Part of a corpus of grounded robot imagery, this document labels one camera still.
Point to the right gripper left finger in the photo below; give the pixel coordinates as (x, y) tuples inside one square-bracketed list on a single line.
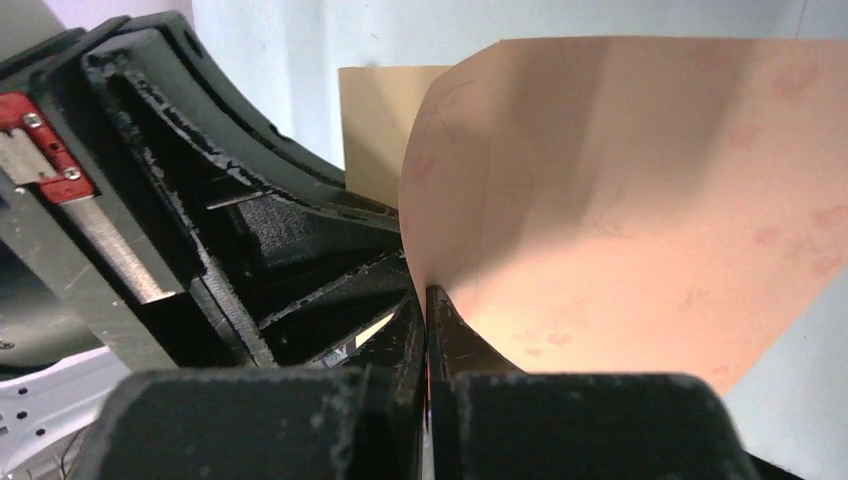
[(361, 419)]

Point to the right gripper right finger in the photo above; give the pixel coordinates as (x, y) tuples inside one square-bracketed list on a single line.
[(491, 420)]

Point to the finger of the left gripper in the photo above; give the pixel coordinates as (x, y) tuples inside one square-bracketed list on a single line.
[(284, 284)]

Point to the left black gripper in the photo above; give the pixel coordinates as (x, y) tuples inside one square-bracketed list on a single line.
[(79, 269)]

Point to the tan paper envelope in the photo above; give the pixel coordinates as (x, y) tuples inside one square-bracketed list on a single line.
[(631, 203)]

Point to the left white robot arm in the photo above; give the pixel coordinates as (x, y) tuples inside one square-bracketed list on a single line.
[(44, 410)]

